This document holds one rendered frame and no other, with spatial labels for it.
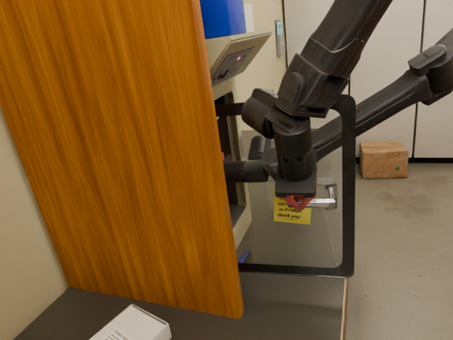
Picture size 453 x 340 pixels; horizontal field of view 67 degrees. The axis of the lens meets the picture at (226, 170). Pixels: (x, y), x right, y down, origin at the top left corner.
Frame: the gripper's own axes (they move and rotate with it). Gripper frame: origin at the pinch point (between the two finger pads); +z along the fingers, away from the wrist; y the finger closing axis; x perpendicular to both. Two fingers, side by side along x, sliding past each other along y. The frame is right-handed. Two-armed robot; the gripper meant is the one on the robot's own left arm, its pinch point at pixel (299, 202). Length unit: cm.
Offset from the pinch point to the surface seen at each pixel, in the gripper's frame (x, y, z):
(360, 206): 32, -148, 197
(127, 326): -35.4, 21.8, 15.1
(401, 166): 72, -205, 209
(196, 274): -22.1, 10.4, 12.7
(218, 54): -13.3, -14.0, -24.4
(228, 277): -14.6, 10.8, 11.8
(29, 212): -66, 2, 3
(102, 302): -49, 15, 22
